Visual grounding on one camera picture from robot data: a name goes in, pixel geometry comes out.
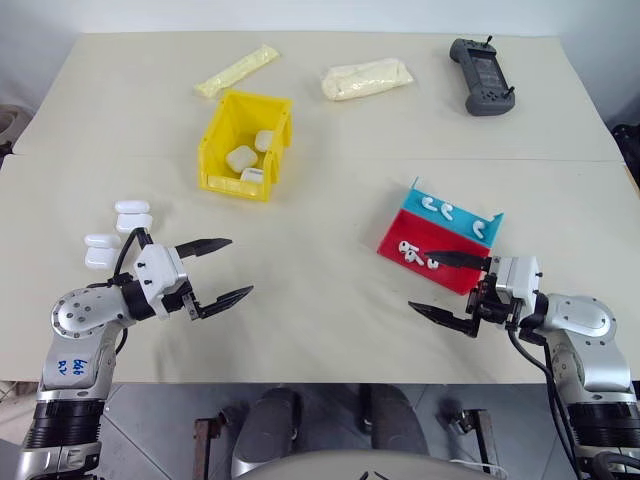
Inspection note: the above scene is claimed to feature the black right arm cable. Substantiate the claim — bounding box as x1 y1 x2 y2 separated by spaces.
505 319 640 480

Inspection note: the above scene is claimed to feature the grey handheld controller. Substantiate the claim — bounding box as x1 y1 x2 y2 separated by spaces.
448 34 517 118

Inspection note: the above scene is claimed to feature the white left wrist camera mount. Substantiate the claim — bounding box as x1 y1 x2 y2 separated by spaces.
132 243 190 320

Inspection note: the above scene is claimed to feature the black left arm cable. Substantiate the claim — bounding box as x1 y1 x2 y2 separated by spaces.
87 227 154 357

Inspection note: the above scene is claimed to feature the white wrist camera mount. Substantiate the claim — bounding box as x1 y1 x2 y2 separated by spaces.
132 243 190 320
486 255 545 315

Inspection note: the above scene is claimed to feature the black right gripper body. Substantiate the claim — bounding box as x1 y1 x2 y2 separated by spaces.
464 277 522 341

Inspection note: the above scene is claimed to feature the red and blue tray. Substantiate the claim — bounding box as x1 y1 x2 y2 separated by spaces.
375 175 506 298

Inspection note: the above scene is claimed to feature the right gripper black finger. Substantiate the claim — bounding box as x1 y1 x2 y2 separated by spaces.
407 300 476 339
423 249 490 274

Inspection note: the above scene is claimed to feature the yellow plastic bin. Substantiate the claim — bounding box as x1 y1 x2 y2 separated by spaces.
196 90 294 203

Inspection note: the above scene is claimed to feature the grey round object beside table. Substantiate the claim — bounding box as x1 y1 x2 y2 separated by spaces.
0 102 29 157

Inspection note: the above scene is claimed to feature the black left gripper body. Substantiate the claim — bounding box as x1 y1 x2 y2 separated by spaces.
160 280 206 322

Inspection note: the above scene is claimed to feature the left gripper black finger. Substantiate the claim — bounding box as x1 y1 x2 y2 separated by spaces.
174 237 234 260
198 285 255 320

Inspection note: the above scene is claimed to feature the rusty metal frame leg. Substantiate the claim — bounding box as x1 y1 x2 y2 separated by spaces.
464 408 497 476
192 417 224 480

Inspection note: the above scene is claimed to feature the wide cream plastic pouch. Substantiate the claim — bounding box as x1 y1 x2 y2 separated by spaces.
320 57 417 103

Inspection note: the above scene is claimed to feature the long cream plastic pouch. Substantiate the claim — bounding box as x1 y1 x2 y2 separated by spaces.
193 43 280 100

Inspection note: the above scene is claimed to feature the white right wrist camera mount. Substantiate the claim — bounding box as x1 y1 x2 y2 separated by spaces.
486 255 545 315

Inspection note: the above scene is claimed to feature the black equipment beside table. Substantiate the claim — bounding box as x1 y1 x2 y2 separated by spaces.
610 121 640 194

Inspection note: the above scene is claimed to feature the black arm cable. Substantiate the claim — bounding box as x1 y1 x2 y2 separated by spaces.
87 227 154 357
505 319 640 480

